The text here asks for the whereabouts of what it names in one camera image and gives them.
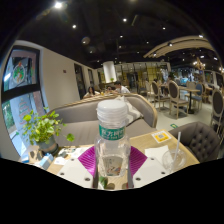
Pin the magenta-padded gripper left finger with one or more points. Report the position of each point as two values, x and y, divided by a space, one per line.
75 173

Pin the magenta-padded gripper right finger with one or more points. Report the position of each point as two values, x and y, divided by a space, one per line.
150 171

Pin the clear plastic water bottle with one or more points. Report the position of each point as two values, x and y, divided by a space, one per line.
112 143

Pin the printed paper menu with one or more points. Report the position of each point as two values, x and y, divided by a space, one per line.
68 155

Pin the white paper napkin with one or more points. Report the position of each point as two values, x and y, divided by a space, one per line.
155 151

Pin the clear plastic cup with straw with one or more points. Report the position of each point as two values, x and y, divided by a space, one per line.
173 160

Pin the small light blue box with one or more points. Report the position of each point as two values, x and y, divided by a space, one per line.
46 160

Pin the yellow square table sticker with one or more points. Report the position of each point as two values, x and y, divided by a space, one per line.
161 136

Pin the grey curved sofa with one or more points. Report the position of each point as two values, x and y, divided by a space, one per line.
76 120

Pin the green potted plant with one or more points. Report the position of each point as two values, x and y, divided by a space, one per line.
41 128

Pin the dark tufted armchair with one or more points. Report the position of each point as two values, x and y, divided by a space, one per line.
196 140

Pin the group of dining chairs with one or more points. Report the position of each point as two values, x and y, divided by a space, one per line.
173 95

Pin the person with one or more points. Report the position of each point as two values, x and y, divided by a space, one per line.
121 88
90 91
109 89

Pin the small wooden dining table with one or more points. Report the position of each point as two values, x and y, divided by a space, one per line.
189 90

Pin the window with festive decals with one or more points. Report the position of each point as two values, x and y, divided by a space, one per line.
20 76

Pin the group of ceiling lights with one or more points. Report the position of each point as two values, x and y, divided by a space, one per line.
58 5

